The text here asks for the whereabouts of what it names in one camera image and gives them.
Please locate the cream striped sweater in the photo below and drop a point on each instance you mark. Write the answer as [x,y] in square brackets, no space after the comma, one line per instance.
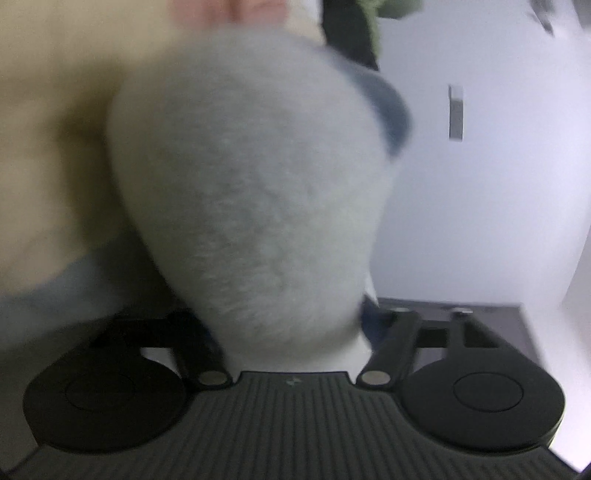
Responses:
[249,184]

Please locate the grey wall switch panel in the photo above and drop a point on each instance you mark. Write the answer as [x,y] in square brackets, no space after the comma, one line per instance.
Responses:
[456,115]

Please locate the black puffer jacket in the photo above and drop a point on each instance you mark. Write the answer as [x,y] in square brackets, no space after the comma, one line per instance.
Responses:
[346,32]

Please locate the green fleece jacket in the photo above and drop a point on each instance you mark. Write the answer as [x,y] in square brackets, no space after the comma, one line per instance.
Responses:
[392,7]

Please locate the patchwork quilt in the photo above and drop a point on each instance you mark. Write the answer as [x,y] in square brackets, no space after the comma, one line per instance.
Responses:
[51,138]

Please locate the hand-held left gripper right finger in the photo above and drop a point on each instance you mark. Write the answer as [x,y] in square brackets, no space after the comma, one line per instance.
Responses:
[371,321]

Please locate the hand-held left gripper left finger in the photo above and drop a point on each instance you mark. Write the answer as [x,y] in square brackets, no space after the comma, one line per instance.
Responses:
[198,341]

